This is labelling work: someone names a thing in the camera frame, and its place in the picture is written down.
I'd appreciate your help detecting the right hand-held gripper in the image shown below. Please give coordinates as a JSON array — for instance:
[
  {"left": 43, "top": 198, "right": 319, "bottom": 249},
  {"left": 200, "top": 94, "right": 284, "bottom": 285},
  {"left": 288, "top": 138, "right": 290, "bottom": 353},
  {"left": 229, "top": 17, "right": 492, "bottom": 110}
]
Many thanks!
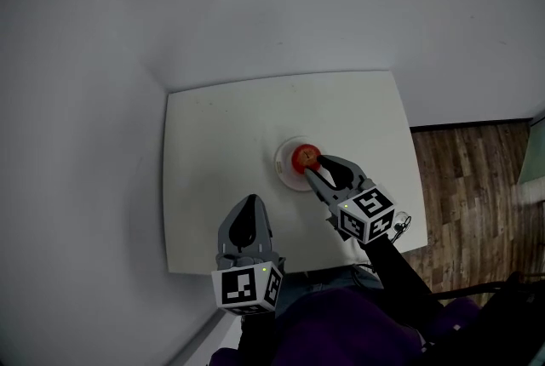
[{"left": 304, "top": 154, "right": 396, "bottom": 245}]

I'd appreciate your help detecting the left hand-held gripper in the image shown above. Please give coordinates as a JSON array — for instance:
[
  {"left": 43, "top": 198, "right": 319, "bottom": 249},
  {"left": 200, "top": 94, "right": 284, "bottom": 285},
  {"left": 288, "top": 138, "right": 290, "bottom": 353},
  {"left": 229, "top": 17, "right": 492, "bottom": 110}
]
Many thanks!
[{"left": 211, "top": 194, "right": 285, "bottom": 317}]

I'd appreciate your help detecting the red apple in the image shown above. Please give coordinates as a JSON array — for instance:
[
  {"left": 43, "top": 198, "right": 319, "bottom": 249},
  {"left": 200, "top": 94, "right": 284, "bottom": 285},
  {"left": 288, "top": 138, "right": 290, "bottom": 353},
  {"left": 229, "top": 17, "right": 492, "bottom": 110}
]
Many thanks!
[{"left": 290, "top": 145, "right": 324, "bottom": 174}]

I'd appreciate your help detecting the white plate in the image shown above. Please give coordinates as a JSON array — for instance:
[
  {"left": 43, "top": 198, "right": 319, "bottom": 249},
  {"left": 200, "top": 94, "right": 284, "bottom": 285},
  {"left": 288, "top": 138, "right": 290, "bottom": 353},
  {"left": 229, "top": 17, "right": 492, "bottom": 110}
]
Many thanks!
[{"left": 274, "top": 135, "right": 330, "bottom": 192}]

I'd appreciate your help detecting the person's right forearm black sleeve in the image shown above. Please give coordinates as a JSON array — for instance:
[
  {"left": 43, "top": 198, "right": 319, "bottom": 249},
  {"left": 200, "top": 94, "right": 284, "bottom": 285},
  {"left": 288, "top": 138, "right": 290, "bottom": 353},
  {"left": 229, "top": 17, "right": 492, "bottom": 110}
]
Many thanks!
[{"left": 364, "top": 234, "right": 445, "bottom": 334}]

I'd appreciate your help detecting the person's left forearm black sleeve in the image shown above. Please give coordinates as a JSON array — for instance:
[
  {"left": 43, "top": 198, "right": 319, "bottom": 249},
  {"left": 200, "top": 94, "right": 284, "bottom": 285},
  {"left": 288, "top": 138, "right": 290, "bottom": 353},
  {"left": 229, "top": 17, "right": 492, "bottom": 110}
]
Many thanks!
[{"left": 239, "top": 311, "right": 278, "bottom": 353}]

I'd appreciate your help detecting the white table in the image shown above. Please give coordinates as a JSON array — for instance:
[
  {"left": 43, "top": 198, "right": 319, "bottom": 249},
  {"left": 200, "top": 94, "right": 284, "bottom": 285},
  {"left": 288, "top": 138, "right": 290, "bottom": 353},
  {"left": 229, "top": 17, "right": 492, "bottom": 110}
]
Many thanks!
[{"left": 162, "top": 70, "right": 429, "bottom": 275}]

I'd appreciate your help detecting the person's purple top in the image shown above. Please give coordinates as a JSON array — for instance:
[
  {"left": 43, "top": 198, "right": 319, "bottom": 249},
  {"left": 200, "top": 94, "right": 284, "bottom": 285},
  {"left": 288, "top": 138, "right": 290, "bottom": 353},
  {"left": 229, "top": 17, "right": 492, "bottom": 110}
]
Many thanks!
[{"left": 207, "top": 286, "right": 486, "bottom": 366}]

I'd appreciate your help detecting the frosted glass partition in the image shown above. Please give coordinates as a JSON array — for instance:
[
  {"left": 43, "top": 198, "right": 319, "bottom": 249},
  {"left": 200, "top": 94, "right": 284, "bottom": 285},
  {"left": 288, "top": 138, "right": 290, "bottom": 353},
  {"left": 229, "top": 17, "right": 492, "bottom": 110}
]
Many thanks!
[{"left": 516, "top": 111, "right": 545, "bottom": 203}]

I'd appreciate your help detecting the black bag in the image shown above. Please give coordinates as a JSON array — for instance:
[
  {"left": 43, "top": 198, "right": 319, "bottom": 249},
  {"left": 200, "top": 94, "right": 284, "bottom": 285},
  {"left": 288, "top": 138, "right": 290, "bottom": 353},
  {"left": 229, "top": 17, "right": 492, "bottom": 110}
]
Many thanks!
[{"left": 425, "top": 273, "right": 545, "bottom": 366}]

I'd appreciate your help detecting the black cable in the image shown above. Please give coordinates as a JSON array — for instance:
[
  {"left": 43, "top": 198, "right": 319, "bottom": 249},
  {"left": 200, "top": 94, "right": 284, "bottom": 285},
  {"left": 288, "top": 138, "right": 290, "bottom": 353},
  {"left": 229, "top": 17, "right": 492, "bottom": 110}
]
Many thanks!
[{"left": 428, "top": 270, "right": 545, "bottom": 300}]

